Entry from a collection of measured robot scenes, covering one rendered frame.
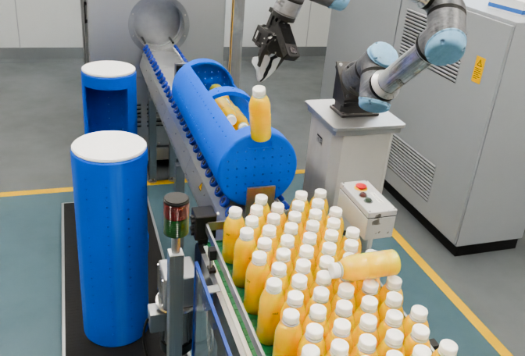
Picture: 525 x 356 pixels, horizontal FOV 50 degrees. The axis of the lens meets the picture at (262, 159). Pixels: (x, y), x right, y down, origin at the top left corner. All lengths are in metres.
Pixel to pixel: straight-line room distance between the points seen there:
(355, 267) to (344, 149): 0.92
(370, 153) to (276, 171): 0.53
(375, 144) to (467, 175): 1.24
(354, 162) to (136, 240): 0.93
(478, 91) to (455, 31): 1.62
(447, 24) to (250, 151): 0.72
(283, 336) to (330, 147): 1.09
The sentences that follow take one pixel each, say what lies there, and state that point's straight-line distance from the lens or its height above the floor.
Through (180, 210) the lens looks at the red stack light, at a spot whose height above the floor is 1.24.
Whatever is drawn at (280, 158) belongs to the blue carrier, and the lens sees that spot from 1.92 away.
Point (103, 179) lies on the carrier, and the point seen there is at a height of 0.96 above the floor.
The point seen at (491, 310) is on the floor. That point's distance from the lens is 3.39.
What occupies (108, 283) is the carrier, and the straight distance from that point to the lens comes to 2.38.
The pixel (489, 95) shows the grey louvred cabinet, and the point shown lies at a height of 1.04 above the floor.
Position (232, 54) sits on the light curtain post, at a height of 1.09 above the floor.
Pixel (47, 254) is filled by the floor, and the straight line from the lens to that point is 3.46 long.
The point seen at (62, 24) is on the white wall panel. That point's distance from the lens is 6.89.
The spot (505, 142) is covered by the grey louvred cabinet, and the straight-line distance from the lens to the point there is 3.47.
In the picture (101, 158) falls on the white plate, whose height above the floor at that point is 1.04.
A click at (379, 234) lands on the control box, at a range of 1.81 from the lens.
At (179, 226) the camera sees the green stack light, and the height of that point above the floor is 1.19.
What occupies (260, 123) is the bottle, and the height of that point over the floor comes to 1.31.
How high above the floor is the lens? 1.95
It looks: 26 degrees down
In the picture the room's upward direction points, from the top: 5 degrees clockwise
